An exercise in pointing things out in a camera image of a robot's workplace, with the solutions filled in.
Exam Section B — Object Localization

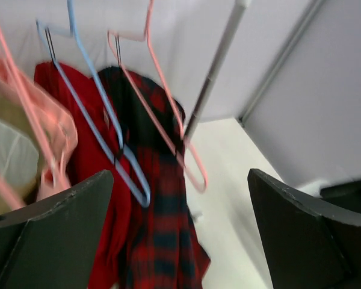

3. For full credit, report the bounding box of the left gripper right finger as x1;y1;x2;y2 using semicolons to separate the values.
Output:
247;169;361;288

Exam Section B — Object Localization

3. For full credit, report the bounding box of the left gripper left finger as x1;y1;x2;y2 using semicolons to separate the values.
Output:
0;170;114;288

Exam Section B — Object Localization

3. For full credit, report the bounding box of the red plaid skirt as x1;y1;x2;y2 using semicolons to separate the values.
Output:
98;66;211;288

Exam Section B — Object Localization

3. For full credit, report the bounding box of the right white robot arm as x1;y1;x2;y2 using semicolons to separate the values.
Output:
320;179;361;213

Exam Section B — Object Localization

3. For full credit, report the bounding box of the blue hanger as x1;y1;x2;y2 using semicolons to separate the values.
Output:
35;1;151;208

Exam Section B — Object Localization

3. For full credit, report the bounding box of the red hanging garment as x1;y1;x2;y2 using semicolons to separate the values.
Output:
34;62;138;288

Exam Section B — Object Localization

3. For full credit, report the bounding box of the metal clothes rack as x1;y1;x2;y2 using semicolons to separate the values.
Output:
184;0;247;142

